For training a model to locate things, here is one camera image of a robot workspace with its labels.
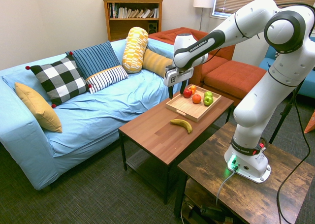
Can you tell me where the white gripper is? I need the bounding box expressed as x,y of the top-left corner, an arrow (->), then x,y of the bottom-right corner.
163,65 -> 194,100

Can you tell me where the yellow banana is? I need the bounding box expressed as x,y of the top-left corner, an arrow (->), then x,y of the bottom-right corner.
169,119 -> 193,134

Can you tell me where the wooden tray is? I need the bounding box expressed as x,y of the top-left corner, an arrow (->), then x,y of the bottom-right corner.
165,85 -> 222,123

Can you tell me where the mustard lumbar pillow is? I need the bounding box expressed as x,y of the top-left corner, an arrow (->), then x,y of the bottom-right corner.
142,48 -> 174,77

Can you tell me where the reddish wood coffee table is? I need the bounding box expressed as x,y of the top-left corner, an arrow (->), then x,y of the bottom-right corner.
118,85 -> 234,205

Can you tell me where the orange sectional sofa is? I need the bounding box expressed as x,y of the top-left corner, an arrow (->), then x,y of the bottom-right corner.
148,27 -> 268,107

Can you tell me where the yellow patterned bolster pillow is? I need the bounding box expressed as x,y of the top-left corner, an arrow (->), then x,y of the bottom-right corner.
121,27 -> 149,74

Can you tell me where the white navy striped pillow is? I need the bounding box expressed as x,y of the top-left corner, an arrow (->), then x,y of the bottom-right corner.
85,65 -> 129,95

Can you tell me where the wooden bookshelf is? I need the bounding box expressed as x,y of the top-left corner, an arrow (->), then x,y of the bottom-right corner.
101,0 -> 165,42

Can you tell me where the row of books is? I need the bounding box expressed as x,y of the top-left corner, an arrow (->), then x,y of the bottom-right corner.
109,2 -> 159,19

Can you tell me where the light blue sofa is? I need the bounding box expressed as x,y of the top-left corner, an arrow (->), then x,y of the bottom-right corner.
0,38 -> 191,192

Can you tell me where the blue striped pillow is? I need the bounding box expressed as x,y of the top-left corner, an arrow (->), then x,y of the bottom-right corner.
65,40 -> 121,80

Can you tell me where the white shade floor lamp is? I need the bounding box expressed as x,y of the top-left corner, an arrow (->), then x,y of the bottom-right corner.
193,0 -> 214,32

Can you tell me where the black white checked pillow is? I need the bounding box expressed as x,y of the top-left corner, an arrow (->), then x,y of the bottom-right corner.
25,51 -> 92,108

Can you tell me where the black device under table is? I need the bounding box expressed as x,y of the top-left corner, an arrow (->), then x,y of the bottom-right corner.
200,204 -> 234,223

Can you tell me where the rustic dark wood table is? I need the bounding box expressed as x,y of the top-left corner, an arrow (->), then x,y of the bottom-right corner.
173,122 -> 315,224

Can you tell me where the teal sofa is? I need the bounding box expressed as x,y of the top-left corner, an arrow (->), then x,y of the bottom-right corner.
258,36 -> 315,99

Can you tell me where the plain mustard square pillow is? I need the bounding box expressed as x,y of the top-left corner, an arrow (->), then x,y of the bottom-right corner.
14,82 -> 63,133

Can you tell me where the grey cable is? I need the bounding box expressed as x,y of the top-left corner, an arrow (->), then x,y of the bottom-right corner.
216,169 -> 238,206

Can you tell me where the black camera stand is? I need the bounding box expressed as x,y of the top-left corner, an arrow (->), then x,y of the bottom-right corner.
269,78 -> 308,144

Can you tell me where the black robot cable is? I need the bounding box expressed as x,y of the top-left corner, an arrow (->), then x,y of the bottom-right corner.
275,2 -> 315,224

